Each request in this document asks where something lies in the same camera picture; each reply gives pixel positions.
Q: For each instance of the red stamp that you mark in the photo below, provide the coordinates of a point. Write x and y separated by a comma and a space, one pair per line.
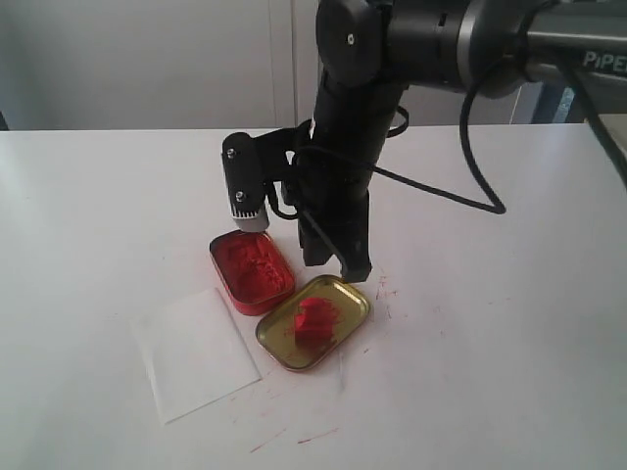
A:
314, 322

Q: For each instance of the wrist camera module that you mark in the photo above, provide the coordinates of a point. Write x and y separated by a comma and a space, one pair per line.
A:
244, 179

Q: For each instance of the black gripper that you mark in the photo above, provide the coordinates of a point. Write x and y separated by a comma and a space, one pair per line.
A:
348, 128

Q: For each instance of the red ink pad tin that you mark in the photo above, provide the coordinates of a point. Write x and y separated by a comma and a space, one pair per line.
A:
255, 274

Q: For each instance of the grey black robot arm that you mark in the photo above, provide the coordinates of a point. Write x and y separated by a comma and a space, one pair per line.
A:
371, 52

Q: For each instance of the gold tin lid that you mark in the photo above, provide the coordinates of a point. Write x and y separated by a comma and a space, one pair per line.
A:
275, 332

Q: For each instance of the white paper sheet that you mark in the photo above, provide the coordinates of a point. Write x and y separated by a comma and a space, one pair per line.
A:
194, 354

